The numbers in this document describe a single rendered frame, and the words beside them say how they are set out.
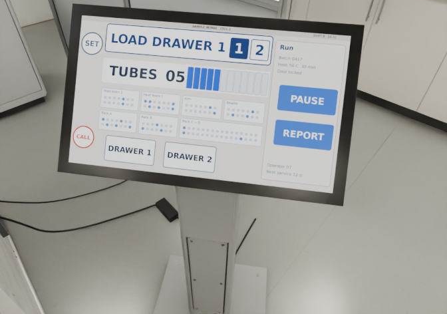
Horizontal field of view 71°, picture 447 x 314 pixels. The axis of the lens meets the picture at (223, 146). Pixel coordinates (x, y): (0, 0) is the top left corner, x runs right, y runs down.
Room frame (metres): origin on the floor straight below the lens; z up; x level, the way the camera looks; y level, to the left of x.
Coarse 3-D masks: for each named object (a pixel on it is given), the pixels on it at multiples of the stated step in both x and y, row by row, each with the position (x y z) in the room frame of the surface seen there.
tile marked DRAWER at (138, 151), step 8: (112, 136) 0.43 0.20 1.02; (120, 136) 0.43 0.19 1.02; (104, 144) 0.43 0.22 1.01; (112, 144) 0.42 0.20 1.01; (120, 144) 0.42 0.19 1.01; (128, 144) 0.42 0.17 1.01; (136, 144) 0.42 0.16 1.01; (144, 144) 0.42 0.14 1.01; (152, 144) 0.42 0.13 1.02; (104, 152) 0.42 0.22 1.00; (112, 152) 0.42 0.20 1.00; (120, 152) 0.41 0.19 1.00; (128, 152) 0.41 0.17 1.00; (136, 152) 0.41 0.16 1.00; (144, 152) 0.41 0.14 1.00; (152, 152) 0.41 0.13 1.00; (104, 160) 0.41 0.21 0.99; (112, 160) 0.41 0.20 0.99; (120, 160) 0.41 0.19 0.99; (128, 160) 0.40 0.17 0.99; (136, 160) 0.40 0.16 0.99; (144, 160) 0.40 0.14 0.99; (152, 160) 0.40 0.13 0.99
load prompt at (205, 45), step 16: (112, 32) 0.56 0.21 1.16; (128, 32) 0.55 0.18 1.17; (144, 32) 0.55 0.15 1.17; (160, 32) 0.55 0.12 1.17; (176, 32) 0.55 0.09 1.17; (192, 32) 0.55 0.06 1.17; (208, 32) 0.55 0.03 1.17; (224, 32) 0.54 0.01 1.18; (112, 48) 0.54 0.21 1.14; (128, 48) 0.54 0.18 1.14; (144, 48) 0.53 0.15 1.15; (160, 48) 0.53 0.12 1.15; (176, 48) 0.53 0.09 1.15; (192, 48) 0.53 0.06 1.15; (208, 48) 0.53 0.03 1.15; (224, 48) 0.53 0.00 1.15; (240, 48) 0.52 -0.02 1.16; (256, 48) 0.52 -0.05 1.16; (272, 48) 0.52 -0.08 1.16; (256, 64) 0.50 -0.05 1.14
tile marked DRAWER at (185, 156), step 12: (168, 144) 0.42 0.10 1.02; (180, 144) 0.42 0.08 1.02; (192, 144) 0.42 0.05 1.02; (168, 156) 0.41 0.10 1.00; (180, 156) 0.41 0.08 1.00; (192, 156) 0.41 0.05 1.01; (204, 156) 0.40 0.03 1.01; (180, 168) 0.39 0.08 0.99; (192, 168) 0.39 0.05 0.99; (204, 168) 0.39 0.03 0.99
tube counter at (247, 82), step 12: (168, 72) 0.50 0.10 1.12; (180, 72) 0.50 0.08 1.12; (192, 72) 0.50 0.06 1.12; (204, 72) 0.50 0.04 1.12; (216, 72) 0.50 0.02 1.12; (228, 72) 0.50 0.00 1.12; (240, 72) 0.50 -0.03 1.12; (252, 72) 0.50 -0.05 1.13; (264, 72) 0.49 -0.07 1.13; (168, 84) 0.49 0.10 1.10; (180, 84) 0.49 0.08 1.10; (192, 84) 0.49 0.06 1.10; (204, 84) 0.49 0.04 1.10; (216, 84) 0.48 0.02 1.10; (228, 84) 0.48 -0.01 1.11; (240, 84) 0.48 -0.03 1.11; (252, 84) 0.48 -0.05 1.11; (264, 84) 0.48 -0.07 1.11; (264, 96) 0.47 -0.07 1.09
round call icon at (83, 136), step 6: (78, 126) 0.45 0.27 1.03; (84, 126) 0.45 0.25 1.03; (90, 126) 0.45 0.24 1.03; (78, 132) 0.44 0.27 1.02; (84, 132) 0.44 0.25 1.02; (90, 132) 0.44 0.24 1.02; (72, 138) 0.44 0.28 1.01; (78, 138) 0.43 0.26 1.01; (84, 138) 0.43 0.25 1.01; (90, 138) 0.43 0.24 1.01; (72, 144) 0.43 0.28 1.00; (78, 144) 0.43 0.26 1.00; (84, 144) 0.43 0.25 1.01; (90, 144) 0.43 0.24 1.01
